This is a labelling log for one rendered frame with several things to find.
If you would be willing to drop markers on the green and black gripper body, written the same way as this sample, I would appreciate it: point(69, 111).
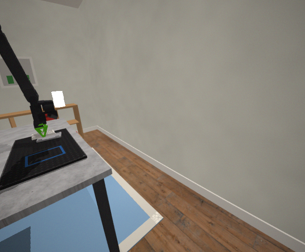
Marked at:
point(36, 121)

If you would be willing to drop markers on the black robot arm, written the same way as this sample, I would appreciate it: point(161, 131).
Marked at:
point(24, 83)

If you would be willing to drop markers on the white well plate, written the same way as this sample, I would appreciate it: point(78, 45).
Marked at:
point(37, 135)

